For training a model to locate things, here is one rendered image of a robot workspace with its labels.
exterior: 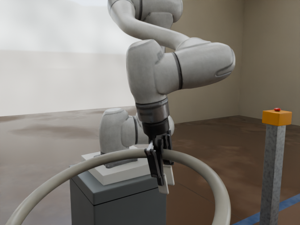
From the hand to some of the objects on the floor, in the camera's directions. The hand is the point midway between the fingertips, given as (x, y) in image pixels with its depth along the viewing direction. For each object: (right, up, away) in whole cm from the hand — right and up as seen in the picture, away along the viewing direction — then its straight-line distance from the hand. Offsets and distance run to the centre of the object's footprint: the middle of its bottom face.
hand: (165, 179), depth 79 cm
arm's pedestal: (-23, -89, +74) cm, 118 cm away
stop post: (+74, -85, +98) cm, 150 cm away
